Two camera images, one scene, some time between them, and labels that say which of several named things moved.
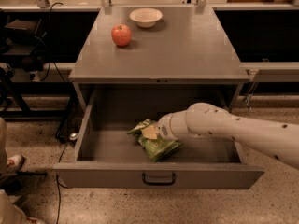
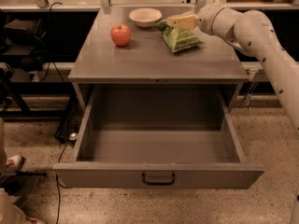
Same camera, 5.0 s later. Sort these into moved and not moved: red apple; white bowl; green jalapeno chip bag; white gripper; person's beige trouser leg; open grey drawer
Moved: green jalapeno chip bag; white gripper
Not moved: red apple; open grey drawer; white bowl; person's beige trouser leg
